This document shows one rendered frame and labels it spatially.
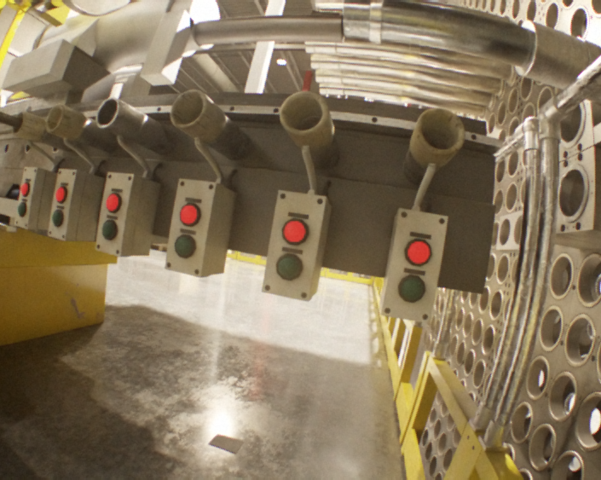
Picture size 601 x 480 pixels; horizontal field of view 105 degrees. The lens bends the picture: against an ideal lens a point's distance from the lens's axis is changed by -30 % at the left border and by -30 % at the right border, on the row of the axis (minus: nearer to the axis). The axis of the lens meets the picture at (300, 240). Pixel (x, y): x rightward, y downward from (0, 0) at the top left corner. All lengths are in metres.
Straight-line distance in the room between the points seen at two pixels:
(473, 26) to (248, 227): 0.77
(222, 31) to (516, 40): 0.83
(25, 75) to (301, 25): 0.96
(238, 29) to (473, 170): 0.75
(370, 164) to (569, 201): 0.99
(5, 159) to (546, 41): 1.73
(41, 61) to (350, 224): 1.12
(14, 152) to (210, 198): 0.93
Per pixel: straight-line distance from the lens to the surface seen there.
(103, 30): 1.30
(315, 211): 0.46
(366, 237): 0.54
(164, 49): 1.00
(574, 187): 1.45
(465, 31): 0.96
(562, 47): 1.04
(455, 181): 0.60
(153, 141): 0.67
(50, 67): 1.19
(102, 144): 0.80
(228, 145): 0.57
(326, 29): 0.94
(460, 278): 0.56
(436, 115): 0.43
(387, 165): 0.59
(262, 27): 0.99
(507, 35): 0.99
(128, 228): 0.62
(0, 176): 1.37
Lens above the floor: 0.70
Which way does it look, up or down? level
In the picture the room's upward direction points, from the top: 10 degrees clockwise
